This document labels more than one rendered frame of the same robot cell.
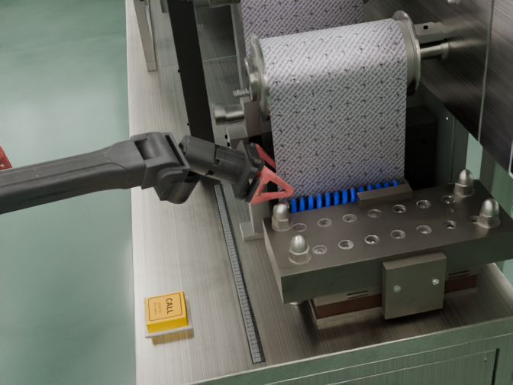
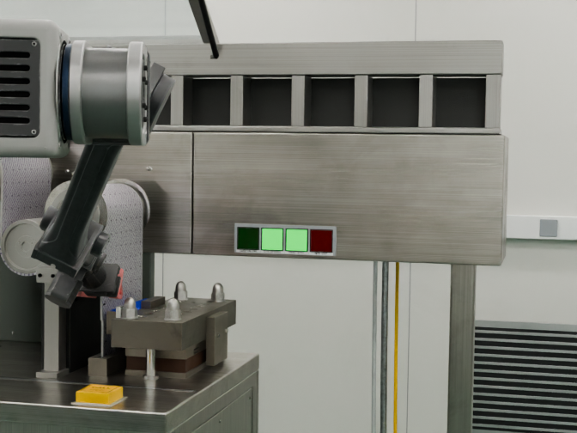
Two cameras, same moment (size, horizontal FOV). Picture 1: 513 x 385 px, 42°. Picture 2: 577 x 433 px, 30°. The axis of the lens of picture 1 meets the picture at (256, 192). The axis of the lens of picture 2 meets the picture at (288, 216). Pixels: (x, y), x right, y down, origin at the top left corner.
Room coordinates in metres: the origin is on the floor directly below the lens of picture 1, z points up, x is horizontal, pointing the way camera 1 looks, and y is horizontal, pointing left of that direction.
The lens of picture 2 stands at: (-0.18, 2.02, 1.38)
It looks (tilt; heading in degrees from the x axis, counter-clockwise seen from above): 3 degrees down; 290
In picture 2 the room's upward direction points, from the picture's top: 1 degrees clockwise
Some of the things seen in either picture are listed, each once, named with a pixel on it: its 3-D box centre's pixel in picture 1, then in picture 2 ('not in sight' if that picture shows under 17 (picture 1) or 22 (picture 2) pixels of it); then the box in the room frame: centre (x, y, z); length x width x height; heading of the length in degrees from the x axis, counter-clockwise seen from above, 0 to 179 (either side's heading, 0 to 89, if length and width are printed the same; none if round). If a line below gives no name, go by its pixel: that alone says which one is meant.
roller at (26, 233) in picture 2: not in sight; (51, 242); (1.18, -0.14, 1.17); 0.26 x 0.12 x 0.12; 96
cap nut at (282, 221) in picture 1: (281, 215); (130, 307); (0.92, -0.04, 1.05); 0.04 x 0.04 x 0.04
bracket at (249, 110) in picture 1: (246, 169); (52, 306); (1.08, 0.01, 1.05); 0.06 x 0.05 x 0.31; 96
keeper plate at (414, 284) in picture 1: (414, 286); (218, 338); (0.79, -0.24, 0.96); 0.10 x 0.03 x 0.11; 96
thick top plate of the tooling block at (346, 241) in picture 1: (385, 237); (178, 321); (0.88, -0.21, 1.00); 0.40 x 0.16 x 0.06; 96
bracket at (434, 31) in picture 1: (429, 30); not in sight; (1.08, -0.33, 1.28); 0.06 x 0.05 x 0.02; 96
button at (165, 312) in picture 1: (166, 312); (100, 394); (0.86, 0.18, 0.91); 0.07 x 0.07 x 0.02; 6
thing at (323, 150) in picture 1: (340, 152); (122, 272); (1.00, -0.16, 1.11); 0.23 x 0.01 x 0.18; 96
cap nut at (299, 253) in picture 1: (299, 247); (173, 308); (0.82, -0.06, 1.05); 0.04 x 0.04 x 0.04
